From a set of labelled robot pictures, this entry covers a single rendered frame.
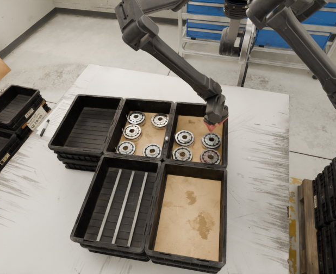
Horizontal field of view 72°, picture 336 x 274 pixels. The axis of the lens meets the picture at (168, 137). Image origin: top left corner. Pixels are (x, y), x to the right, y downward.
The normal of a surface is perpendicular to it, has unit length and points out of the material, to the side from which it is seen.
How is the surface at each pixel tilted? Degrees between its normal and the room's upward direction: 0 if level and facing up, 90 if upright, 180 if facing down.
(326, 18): 90
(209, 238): 0
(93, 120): 0
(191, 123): 0
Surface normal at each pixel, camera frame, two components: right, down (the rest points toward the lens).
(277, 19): -0.35, 0.73
